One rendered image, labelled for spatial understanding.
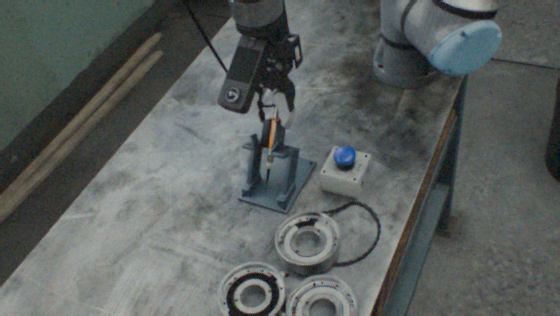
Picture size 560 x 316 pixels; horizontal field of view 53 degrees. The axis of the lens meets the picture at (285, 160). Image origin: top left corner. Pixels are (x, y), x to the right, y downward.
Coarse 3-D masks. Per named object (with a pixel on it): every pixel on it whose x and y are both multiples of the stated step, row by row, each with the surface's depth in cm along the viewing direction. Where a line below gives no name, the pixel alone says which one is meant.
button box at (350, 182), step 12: (360, 156) 99; (324, 168) 98; (336, 168) 98; (348, 168) 97; (360, 168) 97; (324, 180) 99; (336, 180) 97; (348, 180) 96; (360, 180) 97; (336, 192) 100; (348, 192) 98; (360, 192) 99
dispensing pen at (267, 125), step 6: (276, 108) 95; (276, 114) 96; (264, 120) 95; (270, 120) 95; (264, 126) 95; (270, 126) 95; (264, 132) 95; (270, 132) 95; (264, 138) 96; (264, 144) 96; (270, 150) 97; (270, 156) 98; (270, 162) 98; (270, 168) 98
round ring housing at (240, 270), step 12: (252, 264) 88; (264, 264) 87; (228, 276) 87; (240, 276) 88; (276, 276) 87; (228, 288) 87; (240, 288) 86; (252, 288) 88; (264, 288) 86; (240, 300) 85; (252, 312) 83; (276, 312) 82
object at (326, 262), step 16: (288, 224) 93; (336, 224) 91; (304, 240) 94; (320, 240) 91; (336, 240) 90; (288, 256) 89; (304, 256) 89; (336, 256) 89; (304, 272) 88; (320, 272) 90
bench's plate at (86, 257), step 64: (320, 0) 143; (192, 64) 132; (320, 64) 125; (192, 128) 117; (256, 128) 114; (320, 128) 112; (384, 128) 109; (128, 192) 107; (192, 192) 105; (320, 192) 101; (384, 192) 99; (64, 256) 99; (128, 256) 97; (192, 256) 95; (256, 256) 93; (384, 256) 90
